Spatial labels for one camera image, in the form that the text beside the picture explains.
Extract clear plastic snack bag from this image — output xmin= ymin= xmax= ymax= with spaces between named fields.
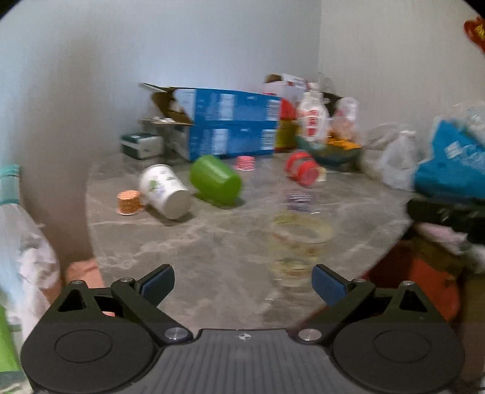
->
xmin=331 ymin=96 xmax=360 ymax=141

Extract blue plastic bag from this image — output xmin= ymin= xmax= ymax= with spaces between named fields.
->
xmin=413 ymin=115 xmax=485 ymax=199

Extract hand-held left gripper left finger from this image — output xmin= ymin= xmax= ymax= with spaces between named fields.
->
xmin=45 ymin=264 xmax=192 ymax=346

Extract white red cardboard box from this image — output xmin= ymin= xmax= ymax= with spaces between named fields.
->
xmin=263 ymin=73 xmax=319 ymax=100

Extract white plastic bag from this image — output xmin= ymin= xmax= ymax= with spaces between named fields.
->
xmin=364 ymin=123 xmax=421 ymax=190

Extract red hanging decoration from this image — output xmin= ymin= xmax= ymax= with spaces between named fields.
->
xmin=464 ymin=16 xmax=485 ymax=55

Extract black bag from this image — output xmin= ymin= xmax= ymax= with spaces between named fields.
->
xmin=406 ymin=197 xmax=485 ymax=243

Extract clear bottle teal cap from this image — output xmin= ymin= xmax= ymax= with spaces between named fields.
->
xmin=0 ymin=164 xmax=62 ymax=326

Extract blue cardboard box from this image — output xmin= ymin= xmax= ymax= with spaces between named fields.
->
xmin=139 ymin=82 xmax=283 ymax=162

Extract green bowl with snacks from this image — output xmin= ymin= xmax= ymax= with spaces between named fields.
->
xmin=295 ymin=133 xmax=363 ymax=166

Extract white bottle red label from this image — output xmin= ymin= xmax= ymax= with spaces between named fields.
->
xmin=296 ymin=84 xmax=329 ymax=142

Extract small white green box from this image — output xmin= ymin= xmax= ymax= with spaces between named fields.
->
xmin=120 ymin=132 xmax=164 ymax=160

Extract green plastic cup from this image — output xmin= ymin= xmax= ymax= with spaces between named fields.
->
xmin=189 ymin=155 xmax=243 ymax=204

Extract clear plastic cup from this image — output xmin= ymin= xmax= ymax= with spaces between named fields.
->
xmin=267 ymin=212 xmax=334 ymax=285

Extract yellow bottle red cap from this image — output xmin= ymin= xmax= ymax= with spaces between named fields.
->
xmin=274 ymin=98 xmax=298 ymax=152

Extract white printed paper cup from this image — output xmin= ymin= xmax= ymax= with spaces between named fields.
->
xmin=138 ymin=164 xmax=192 ymax=220

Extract small orange patterned cup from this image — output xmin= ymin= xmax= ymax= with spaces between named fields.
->
xmin=115 ymin=190 xmax=145 ymax=216

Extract red plastic cup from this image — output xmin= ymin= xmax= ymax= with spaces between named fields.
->
xmin=285 ymin=150 xmax=321 ymax=187

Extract green packet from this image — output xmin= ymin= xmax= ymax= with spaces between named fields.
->
xmin=0 ymin=305 xmax=23 ymax=383

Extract pink cloth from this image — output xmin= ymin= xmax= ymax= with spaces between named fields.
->
xmin=65 ymin=257 xmax=116 ymax=317

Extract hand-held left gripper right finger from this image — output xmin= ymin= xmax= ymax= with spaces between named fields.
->
xmin=293 ymin=264 xmax=440 ymax=346

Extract small purple striped cup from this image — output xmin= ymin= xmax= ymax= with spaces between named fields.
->
xmin=285 ymin=190 xmax=313 ymax=212

